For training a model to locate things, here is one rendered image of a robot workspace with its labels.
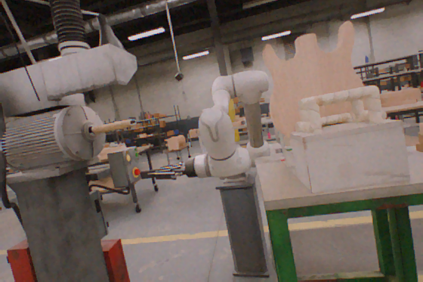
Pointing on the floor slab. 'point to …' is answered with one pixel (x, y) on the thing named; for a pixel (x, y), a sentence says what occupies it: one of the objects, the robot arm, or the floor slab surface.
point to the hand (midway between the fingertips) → (149, 174)
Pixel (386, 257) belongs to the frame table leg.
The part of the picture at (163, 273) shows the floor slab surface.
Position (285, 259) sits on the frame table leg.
